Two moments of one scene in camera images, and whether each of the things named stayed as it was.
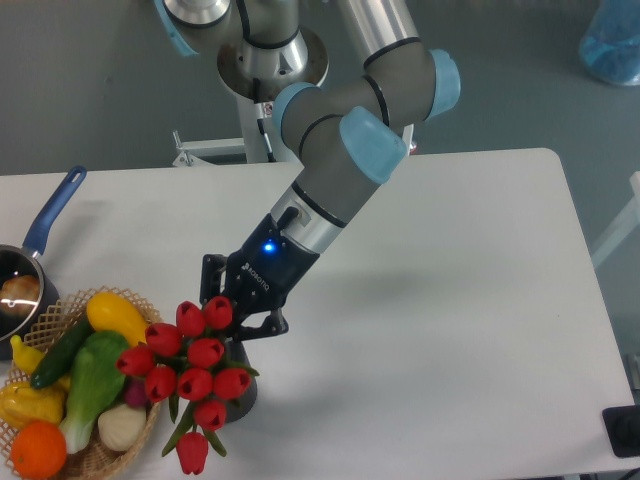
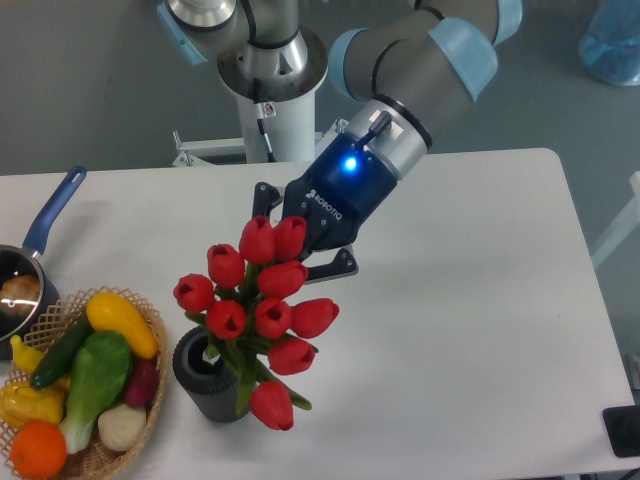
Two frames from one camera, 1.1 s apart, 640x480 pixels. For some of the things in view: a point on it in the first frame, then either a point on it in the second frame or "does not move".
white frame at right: [631, 222] does not move
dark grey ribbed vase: [235, 354] -> [213, 387]
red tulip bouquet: [187, 362] -> [253, 319]
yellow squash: [111, 312] does not move
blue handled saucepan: [24, 294] does not move
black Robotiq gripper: [261, 274] -> [336, 195]
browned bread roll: [19, 294] does not move
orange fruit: [38, 449] does not move
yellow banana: [26, 356] does not move
